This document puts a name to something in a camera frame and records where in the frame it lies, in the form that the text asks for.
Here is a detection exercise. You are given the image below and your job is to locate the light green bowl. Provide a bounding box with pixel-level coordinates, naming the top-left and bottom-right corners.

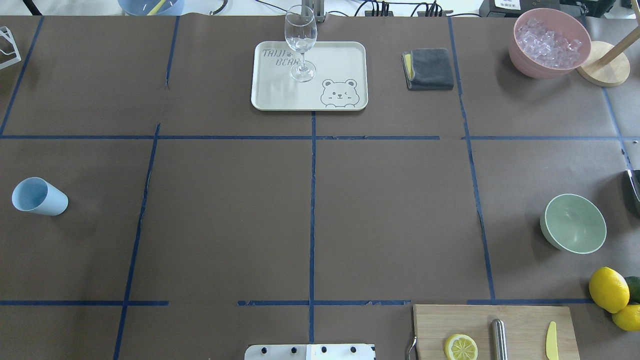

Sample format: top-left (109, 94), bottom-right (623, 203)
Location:
top-left (539, 193), bottom-right (607, 255)

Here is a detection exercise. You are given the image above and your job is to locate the light blue plastic cup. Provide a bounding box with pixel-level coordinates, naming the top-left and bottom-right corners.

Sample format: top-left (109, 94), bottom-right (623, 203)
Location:
top-left (11, 177), bottom-right (69, 216)

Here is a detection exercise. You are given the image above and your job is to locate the large blue bowl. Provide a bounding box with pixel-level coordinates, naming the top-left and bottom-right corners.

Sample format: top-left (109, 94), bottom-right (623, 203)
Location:
top-left (118, 0), bottom-right (186, 16)

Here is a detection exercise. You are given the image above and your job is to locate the pink bowl of ice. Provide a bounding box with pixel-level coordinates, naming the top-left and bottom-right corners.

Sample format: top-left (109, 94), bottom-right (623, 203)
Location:
top-left (509, 7), bottom-right (592, 79)

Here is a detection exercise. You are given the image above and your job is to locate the cream bear tray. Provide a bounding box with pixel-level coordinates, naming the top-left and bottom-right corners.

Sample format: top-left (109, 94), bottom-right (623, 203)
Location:
top-left (250, 41), bottom-right (369, 112)

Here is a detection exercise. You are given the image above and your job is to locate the grey yellow folded cloth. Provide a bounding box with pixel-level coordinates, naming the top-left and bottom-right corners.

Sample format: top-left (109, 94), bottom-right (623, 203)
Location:
top-left (401, 48), bottom-right (454, 91)

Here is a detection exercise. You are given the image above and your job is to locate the clear wine glass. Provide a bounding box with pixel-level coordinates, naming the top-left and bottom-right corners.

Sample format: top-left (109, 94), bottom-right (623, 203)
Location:
top-left (284, 4), bottom-right (318, 83)

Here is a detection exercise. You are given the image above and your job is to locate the lemon half slice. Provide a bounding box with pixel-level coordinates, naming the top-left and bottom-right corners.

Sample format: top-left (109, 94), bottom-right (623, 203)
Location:
top-left (443, 333), bottom-right (479, 360)

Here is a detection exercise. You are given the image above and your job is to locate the steel muddler rod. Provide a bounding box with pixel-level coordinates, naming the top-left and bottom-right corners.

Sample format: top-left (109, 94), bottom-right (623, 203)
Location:
top-left (491, 318), bottom-right (508, 360)

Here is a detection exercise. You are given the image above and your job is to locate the wooden cutting board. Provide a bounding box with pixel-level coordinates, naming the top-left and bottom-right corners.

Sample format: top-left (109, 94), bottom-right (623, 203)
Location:
top-left (413, 304), bottom-right (580, 360)

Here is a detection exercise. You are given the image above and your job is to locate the yellow plastic knife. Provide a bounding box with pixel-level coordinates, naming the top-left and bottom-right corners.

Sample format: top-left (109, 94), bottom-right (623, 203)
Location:
top-left (545, 321), bottom-right (559, 360)

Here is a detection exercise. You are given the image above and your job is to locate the yellow lemon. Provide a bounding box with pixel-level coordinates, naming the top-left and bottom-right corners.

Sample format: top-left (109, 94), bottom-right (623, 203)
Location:
top-left (588, 266), bottom-right (630, 314)
top-left (611, 304), bottom-right (640, 332)

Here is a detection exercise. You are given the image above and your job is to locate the round wooden stand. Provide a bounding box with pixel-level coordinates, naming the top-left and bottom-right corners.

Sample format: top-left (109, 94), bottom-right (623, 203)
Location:
top-left (576, 25), bottom-right (640, 87)

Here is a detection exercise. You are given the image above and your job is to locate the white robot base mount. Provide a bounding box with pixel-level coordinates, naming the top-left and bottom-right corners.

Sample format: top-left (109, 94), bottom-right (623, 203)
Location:
top-left (244, 343), bottom-right (377, 360)

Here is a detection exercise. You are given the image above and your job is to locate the white wire cup rack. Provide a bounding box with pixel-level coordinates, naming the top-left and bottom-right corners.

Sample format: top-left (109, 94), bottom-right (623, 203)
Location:
top-left (0, 26), bottom-right (22, 69)

